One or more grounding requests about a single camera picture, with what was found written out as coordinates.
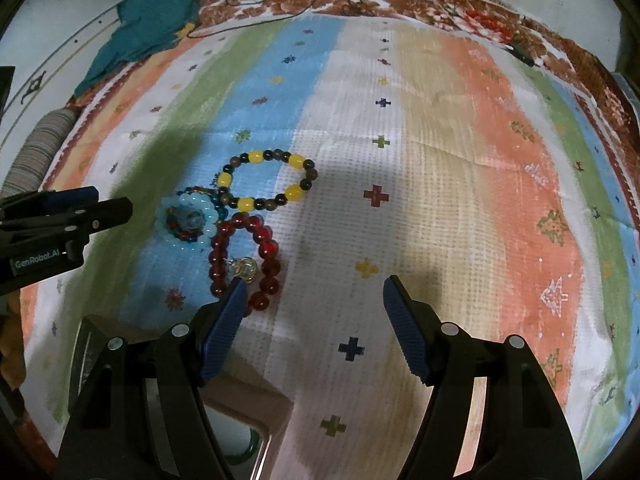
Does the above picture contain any striped colourful mat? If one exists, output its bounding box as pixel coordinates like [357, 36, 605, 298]
[20, 15, 640, 480]

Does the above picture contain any teal bead bracelet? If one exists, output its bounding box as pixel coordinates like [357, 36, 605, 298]
[176, 185, 226, 208]

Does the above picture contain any metal tin box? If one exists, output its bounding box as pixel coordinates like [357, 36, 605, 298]
[70, 316, 293, 480]

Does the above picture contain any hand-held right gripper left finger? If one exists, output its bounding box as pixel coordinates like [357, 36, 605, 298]
[50, 276, 251, 480]

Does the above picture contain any teal cloth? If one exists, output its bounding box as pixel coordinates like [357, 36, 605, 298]
[74, 0, 206, 98]

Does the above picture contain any black flat object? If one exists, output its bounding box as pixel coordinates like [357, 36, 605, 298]
[0, 66, 15, 116]

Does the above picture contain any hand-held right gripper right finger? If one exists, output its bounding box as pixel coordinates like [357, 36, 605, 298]
[382, 275, 586, 480]

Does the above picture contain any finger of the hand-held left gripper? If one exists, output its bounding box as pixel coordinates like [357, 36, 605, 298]
[0, 197, 134, 246]
[0, 186, 100, 213]

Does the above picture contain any small multicolour bead bracelet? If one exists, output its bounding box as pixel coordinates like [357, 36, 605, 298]
[165, 210, 211, 243]

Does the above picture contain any tangled black cord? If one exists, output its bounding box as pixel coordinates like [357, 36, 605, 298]
[342, 0, 381, 17]

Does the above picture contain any striped grey pillow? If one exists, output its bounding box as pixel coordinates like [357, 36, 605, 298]
[0, 108, 76, 196]

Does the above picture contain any yellow and dark bead bracelet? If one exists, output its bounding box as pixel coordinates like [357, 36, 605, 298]
[215, 148, 319, 212]

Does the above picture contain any green bangle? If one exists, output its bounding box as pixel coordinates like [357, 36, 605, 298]
[244, 430, 262, 467]

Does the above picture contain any black charger plug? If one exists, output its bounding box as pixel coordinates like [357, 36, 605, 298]
[506, 42, 536, 68]

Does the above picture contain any light blue bead bracelet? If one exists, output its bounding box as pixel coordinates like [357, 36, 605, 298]
[159, 192, 228, 247]

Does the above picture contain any clear plastic container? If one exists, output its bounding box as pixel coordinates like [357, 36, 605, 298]
[612, 72, 640, 111]

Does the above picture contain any red bead bracelet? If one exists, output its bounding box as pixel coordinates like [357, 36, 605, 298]
[209, 212, 281, 313]

